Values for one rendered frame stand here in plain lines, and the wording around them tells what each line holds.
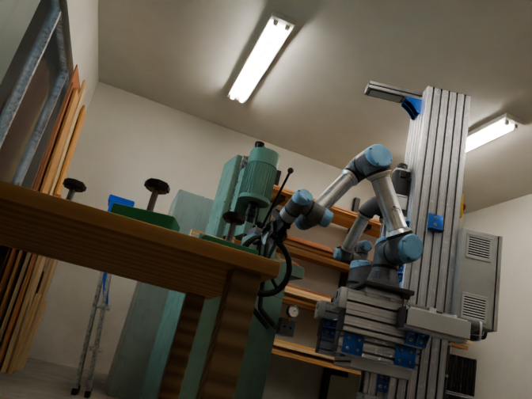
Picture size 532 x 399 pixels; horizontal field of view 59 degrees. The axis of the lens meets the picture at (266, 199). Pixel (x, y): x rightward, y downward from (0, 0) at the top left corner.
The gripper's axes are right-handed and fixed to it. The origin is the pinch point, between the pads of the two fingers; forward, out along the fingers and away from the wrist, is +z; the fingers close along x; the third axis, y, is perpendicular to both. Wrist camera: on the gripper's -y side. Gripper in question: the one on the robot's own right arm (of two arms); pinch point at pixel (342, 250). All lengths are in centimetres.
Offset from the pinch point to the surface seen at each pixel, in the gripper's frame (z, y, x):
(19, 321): 38, 67, -198
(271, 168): -59, -27, -74
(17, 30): -263, 48, -155
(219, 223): -35, 4, -95
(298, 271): -64, 29, -56
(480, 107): -15, -132, 111
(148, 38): 67, -169, -155
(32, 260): 33, 30, -198
